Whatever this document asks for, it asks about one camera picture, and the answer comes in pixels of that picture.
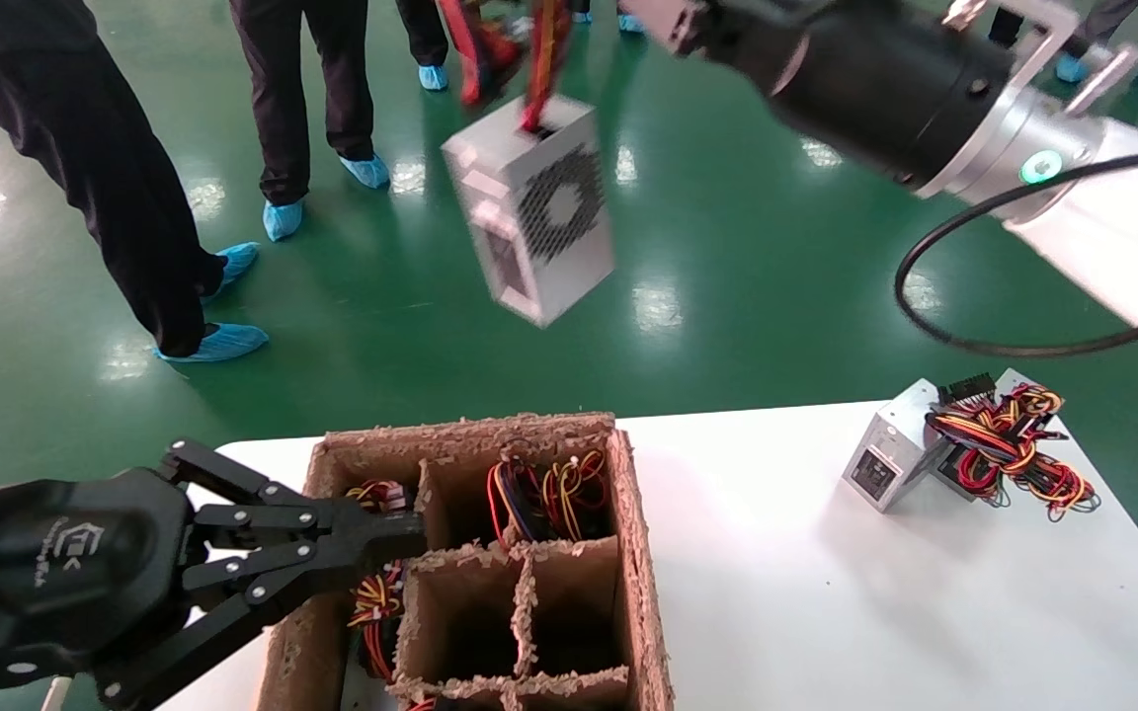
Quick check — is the brown cardboard divider box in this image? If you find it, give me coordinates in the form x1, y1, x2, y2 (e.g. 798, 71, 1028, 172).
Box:
253, 412, 674, 711

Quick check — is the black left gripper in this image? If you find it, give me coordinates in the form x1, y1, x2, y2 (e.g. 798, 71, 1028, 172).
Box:
0, 469, 427, 710

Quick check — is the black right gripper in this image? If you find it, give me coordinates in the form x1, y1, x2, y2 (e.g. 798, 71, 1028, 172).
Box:
643, 0, 1015, 189

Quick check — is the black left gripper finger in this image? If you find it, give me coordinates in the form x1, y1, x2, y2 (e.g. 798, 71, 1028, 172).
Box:
162, 439, 427, 544

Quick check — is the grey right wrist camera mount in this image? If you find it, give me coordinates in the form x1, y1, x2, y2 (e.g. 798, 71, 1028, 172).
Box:
944, 0, 1138, 118

